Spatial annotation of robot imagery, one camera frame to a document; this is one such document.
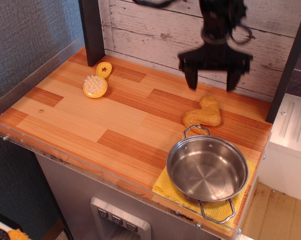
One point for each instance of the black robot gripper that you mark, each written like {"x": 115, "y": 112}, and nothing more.
{"x": 214, "y": 57}

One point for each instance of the yellow plastic chicken wing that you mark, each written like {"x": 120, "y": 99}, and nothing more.
{"x": 207, "y": 115}

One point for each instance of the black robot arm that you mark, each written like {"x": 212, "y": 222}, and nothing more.
{"x": 220, "y": 17}

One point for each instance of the stainless steel pot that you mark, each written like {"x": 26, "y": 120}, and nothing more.
{"x": 207, "y": 169}

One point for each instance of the white cabinet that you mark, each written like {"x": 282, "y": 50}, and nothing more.
{"x": 280, "y": 167}

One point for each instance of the yellow scrub brush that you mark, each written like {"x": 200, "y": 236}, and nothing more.
{"x": 95, "y": 86}

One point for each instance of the yellow cloth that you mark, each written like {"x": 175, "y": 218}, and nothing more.
{"x": 219, "y": 211}

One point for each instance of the silver dispenser panel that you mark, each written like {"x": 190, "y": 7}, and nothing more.
{"x": 118, "y": 220}

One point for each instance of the grey toy fridge cabinet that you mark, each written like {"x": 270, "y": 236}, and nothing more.
{"x": 73, "y": 192}

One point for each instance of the clear acrylic table guard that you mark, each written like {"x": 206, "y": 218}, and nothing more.
{"x": 122, "y": 140}

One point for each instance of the orange object bottom left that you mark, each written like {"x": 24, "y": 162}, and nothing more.
{"x": 17, "y": 234}

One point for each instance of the dark right post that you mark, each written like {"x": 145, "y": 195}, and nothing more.
{"x": 285, "y": 78}

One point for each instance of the dark post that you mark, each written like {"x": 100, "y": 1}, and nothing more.
{"x": 92, "y": 30}
{"x": 285, "y": 78}

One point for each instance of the dark left post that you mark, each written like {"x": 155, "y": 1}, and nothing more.
{"x": 92, "y": 30}

